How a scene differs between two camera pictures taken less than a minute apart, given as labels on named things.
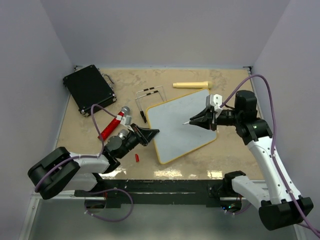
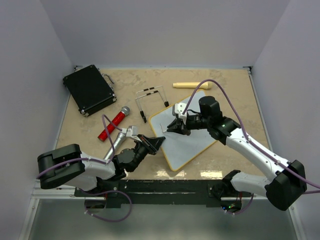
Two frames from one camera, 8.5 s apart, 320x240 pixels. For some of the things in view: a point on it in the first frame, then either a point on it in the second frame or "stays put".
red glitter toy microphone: (124, 111) stays put
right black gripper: (206, 114) -> (179, 122)
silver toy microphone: (123, 133) -> (119, 139)
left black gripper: (148, 134) -> (152, 144)
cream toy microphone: (207, 84) stays put
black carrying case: (87, 86) stays put
